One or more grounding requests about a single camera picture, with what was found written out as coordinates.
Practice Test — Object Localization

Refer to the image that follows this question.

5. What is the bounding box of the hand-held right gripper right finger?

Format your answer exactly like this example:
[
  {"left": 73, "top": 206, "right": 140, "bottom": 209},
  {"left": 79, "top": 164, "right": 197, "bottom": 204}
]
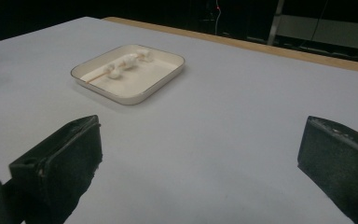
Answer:
[{"left": 296, "top": 115, "right": 358, "bottom": 224}]

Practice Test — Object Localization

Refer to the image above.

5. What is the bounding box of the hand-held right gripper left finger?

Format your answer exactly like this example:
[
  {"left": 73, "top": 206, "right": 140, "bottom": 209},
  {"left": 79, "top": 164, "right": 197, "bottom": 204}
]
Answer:
[{"left": 8, "top": 114, "right": 103, "bottom": 224}]

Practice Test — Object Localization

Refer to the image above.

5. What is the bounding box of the white marshmallow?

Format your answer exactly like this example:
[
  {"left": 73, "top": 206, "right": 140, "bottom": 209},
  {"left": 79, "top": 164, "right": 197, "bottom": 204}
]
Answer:
[
  {"left": 120, "top": 53, "right": 140, "bottom": 70},
  {"left": 136, "top": 48, "right": 154, "bottom": 63},
  {"left": 104, "top": 63, "right": 123, "bottom": 80}
]

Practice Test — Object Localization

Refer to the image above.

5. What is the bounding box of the white square tray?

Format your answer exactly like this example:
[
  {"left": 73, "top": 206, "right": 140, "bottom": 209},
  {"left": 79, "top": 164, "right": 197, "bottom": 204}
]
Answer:
[{"left": 70, "top": 44, "right": 186, "bottom": 106}]

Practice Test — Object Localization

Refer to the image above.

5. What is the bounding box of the pale grey table mat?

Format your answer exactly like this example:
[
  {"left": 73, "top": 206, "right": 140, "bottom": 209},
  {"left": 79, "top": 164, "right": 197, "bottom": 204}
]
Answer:
[{"left": 0, "top": 16, "right": 358, "bottom": 224}]

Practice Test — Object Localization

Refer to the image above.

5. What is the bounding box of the thin black cable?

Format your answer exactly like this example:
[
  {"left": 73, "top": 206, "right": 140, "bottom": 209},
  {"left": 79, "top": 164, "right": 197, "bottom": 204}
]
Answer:
[{"left": 310, "top": 0, "right": 330, "bottom": 43}]

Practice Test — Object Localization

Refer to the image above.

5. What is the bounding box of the white cable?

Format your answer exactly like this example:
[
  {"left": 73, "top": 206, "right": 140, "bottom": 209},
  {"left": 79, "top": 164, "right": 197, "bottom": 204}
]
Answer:
[{"left": 213, "top": 0, "right": 222, "bottom": 35}]

